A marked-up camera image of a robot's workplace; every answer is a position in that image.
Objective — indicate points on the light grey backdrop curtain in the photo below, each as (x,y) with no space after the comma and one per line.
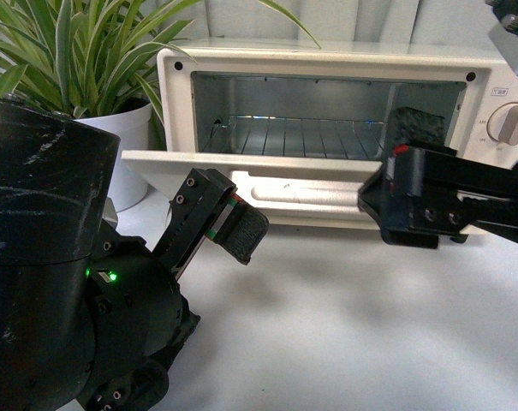
(427,22)

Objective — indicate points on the white plastic flower pot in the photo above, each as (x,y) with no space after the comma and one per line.
(132,127)

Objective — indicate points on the white oven door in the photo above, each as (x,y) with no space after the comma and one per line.
(315,192)

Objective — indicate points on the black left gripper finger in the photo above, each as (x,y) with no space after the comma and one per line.
(207,206)

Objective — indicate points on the metal oven wire rack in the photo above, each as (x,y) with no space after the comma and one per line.
(295,137)

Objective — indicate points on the green striped spider plant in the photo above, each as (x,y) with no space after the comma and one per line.
(86,59)

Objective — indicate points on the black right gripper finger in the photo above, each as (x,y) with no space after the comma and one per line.
(423,191)

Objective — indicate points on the white Toshiba toaster oven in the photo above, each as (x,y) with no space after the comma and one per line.
(212,79)

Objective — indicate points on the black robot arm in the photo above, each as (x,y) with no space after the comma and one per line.
(93,316)

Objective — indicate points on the white oven control knob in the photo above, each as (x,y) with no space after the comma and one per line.
(502,126)

